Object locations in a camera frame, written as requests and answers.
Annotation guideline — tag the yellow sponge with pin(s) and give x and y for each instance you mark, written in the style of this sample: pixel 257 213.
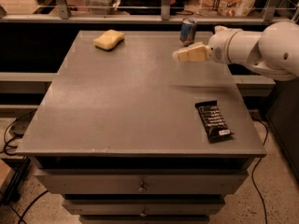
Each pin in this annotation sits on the yellow sponge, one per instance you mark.
pixel 108 40

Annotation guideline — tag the blue silver redbull can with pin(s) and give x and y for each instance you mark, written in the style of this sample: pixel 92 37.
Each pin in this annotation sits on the blue silver redbull can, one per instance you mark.
pixel 188 31

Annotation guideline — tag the metal railing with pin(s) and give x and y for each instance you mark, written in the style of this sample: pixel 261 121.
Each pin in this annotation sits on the metal railing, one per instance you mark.
pixel 112 11

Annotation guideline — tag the black bag behind railing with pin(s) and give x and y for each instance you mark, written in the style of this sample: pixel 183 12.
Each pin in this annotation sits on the black bag behind railing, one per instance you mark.
pixel 148 0

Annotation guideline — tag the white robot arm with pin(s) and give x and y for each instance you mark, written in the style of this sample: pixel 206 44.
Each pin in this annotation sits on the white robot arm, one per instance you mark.
pixel 272 53

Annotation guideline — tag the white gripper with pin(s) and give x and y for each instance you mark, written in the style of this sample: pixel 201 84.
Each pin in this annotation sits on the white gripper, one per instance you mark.
pixel 219 46

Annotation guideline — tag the black snack bar wrapper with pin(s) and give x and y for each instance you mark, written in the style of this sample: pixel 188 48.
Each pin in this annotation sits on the black snack bar wrapper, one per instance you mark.
pixel 213 121

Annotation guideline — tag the drawer knob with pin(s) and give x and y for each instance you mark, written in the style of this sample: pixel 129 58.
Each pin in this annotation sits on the drawer knob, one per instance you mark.
pixel 142 188
pixel 143 213

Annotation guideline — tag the grey drawer cabinet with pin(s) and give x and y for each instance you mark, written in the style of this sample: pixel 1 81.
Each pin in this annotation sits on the grey drawer cabinet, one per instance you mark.
pixel 113 119

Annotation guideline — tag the top drawer knob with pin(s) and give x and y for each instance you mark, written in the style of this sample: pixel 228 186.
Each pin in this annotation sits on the top drawer knob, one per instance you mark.
pixel 142 188

